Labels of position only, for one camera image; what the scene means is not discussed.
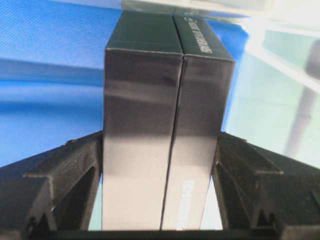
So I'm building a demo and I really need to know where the black RealSense box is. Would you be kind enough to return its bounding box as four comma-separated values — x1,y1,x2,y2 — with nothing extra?
102,11,235,231

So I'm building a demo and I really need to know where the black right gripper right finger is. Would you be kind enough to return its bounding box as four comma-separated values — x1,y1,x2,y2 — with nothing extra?
211,132,320,240

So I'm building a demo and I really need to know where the blue cloth in case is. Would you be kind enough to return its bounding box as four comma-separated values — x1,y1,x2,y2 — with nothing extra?
0,0,248,166

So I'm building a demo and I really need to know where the clear plastic storage case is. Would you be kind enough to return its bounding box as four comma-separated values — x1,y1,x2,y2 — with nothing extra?
119,0,320,232

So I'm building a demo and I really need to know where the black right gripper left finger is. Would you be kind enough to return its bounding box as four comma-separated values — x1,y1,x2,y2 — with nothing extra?
0,131,103,240

